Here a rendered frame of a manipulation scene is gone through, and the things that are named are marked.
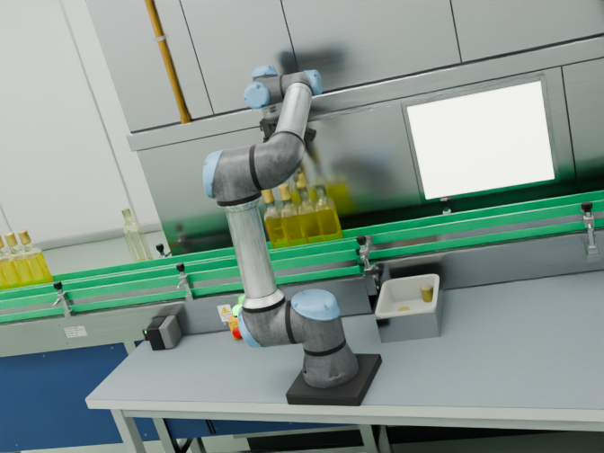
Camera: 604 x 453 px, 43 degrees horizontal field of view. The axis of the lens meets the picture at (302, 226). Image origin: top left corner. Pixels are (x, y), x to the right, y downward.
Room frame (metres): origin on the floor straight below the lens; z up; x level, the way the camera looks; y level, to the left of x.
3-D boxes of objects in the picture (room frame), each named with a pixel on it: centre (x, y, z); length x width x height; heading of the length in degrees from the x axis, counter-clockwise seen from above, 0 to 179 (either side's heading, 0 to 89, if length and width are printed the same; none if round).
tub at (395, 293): (2.03, -0.25, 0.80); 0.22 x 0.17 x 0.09; 162
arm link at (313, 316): (1.82, 0.03, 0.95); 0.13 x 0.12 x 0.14; 74
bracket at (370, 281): (2.18, -0.17, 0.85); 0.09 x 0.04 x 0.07; 162
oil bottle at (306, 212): (2.34, -0.03, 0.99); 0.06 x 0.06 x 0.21; 72
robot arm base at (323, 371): (1.82, 0.03, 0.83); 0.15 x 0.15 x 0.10
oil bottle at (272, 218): (2.37, 0.08, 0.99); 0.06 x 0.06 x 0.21; 71
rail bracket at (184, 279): (2.30, 0.42, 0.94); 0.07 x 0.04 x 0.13; 162
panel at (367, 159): (2.37, -0.38, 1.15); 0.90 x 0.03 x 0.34; 72
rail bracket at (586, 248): (1.96, -0.78, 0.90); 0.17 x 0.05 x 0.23; 162
